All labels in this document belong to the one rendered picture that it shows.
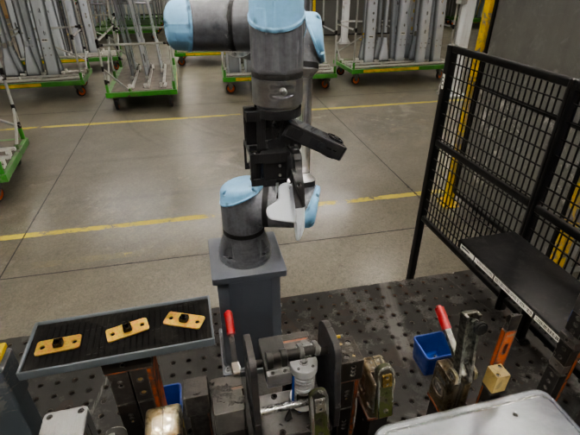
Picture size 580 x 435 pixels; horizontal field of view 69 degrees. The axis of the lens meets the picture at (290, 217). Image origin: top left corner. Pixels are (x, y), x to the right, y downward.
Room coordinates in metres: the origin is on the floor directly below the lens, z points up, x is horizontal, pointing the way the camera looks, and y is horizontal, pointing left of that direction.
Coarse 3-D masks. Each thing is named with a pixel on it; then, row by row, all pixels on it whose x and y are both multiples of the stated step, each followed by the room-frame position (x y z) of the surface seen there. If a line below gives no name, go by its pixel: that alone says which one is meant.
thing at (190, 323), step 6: (168, 312) 0.69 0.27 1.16; (174, 312) 0.69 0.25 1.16; (180, 312) 0.69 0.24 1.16; (168, 318) 0.67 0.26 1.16; (174, 318) 0.67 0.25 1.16; (180, 318) 0.66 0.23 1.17; (186, 318) 0.67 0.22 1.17; (192, 318) 0.67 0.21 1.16; (198, 318) 0.67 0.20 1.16; (204, 318) 0.67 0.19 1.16; (168, 324) 0.66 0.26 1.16; (174, 324) 0.66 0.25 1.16; (180, 324) 0.66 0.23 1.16; (186, 324) 0.66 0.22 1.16; (192, 324) 0.66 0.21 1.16; (198, 324) 0.66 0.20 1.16
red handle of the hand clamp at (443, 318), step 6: (438, 306) 0.73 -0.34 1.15; (438, 312) 0.72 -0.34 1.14; (444, 312) 0.71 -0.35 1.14; (438, 318) 0.71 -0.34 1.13; (444, 318) 0.70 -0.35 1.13; (444, 324) 0.69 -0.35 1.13; (450, 324) 0.70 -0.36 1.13; (444, 330) 0.69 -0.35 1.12; (450, 330) 0.68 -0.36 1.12; (444, 336) 0.68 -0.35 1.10; (450, 336) 0.67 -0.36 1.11; (450, 342) 0.66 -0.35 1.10; (450, 348) 0.66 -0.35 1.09; (462, 372) 0.61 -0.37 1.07
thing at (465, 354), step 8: (464, 312) 0.64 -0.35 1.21; (472, 312) 0.64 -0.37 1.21; (464, 320) 0.63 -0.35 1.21; (472, 320) 0.62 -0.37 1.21; (480, 320) 0.63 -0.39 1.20; (464, 328) 0.62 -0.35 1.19; (472, 328) 0.63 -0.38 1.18; (480, 328) 0.60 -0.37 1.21; (464, 336) 0.62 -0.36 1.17; (472, 336) 0.63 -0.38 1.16; (456, 344) 0.63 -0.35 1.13; (464, 344) 0.61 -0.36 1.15; (472, 344) 0.62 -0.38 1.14; (456, 352) 0.62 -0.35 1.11; (464, 352) 0.61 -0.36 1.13; (472, 352) 0.62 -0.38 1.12; (456, 360) 0.62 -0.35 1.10; (464, 360) 0.62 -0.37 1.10; (472, 360) 0.61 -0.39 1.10; (456, 368) 0.61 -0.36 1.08; (472, 368) 0.61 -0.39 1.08
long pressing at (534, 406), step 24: (456, 408) 0.57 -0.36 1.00; (480, 408) 0.57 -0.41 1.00; (504, 408) 0.57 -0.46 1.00; (528, 408) 0.57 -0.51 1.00; (552, 408) 0.57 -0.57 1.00; (384, 432) 0.51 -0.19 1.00; (408, 432) 0.52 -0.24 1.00; (432, 432) 0.52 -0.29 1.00; (456, 432) 0.52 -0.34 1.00; (480, 432) 0.52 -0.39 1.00; (504, 432) 0.52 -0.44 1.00; (528, 432) 0.52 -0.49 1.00; (552, 432) 0.52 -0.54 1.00; (576, 432) 0.52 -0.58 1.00
